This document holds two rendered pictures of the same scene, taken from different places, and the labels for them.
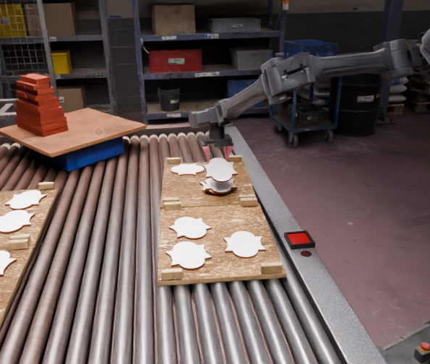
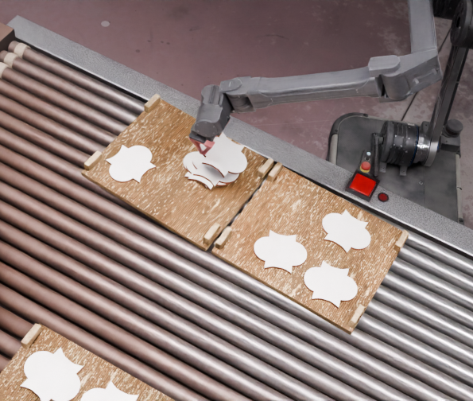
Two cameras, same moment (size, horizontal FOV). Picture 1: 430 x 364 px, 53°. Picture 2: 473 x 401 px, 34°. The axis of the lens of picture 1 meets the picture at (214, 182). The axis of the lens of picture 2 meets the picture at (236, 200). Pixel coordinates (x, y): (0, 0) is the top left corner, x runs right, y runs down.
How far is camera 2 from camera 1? 169 cm
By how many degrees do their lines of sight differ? 54
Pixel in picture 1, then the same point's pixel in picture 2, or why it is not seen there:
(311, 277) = (417, 220)
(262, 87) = (374, 91)
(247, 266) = (379, 252)
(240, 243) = (344, 233)
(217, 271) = (370, 278)
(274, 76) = (402, 83)
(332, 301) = (453, 232)
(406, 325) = (283, 135)
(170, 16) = not seen: outside the picture
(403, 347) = not seen: hidden behind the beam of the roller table
